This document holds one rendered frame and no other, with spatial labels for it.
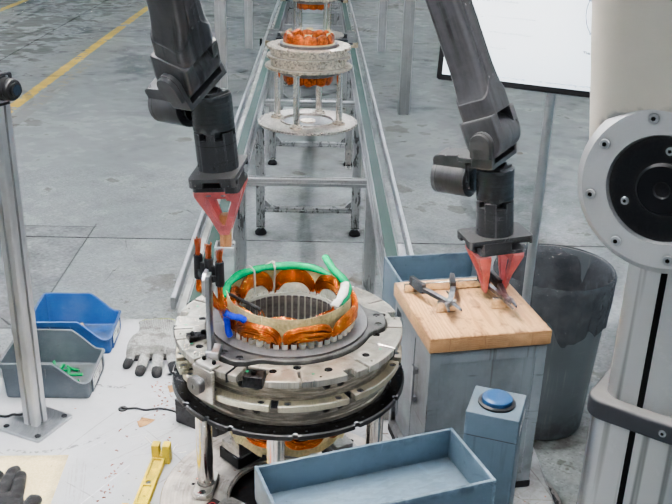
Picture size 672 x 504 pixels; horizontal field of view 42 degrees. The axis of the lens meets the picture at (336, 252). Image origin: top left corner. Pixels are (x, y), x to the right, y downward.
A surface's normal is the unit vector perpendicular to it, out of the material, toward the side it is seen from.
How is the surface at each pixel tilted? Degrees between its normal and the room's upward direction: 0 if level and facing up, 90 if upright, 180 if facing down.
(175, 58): 122
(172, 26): 116
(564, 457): 0
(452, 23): 96
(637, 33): 109
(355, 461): 90
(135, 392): 0
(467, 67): 95
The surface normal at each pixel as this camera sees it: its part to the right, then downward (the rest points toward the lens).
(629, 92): -0.56, 0.59
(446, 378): 0.20, 0.38
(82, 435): 0.03, -0.92
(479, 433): -0.33, 0.36
